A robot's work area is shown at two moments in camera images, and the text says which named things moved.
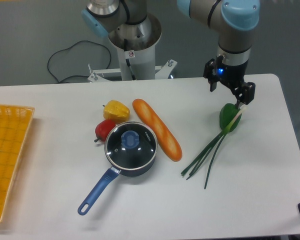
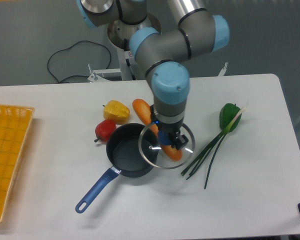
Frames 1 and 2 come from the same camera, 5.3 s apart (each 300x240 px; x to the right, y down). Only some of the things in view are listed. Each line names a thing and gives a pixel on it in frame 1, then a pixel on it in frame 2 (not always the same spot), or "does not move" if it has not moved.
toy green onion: x=218 y=140 does not move
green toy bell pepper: x=227 y=112 does not move
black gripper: x=232 y=76 -> x=180 y=140
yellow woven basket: x=9 y=125 does not move
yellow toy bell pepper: x=116 y=111 does not move
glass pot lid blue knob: x=130 y=139 -> x=163 y=156
